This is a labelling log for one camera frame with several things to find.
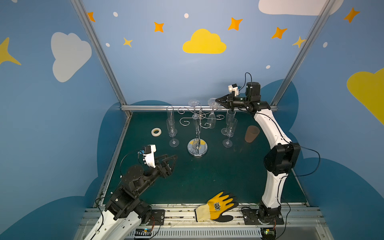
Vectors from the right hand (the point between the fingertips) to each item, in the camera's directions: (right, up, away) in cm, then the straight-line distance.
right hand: (217, 98), depth 79 cm
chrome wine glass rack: (-9, -29, +22) cm, 38 cm away
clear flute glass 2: (+12, -10, +20) cm, 26 cm away
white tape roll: (-40, -21, +29) cm, 54 cm away
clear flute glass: (-2, -10, +12) cm, 16 cm away
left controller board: (-38, -68, -6) cm, 78 cm away
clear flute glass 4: (-27, -26, +25) cm, 45 cm away
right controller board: (+25, -69, -5) cm, 73 cm away
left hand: (-22, -28, -13) cm, 38 cm away
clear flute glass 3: (+12, -27, +25) cm, 38 cm away
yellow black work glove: (-2, -58, -4) cm, 58 cm away
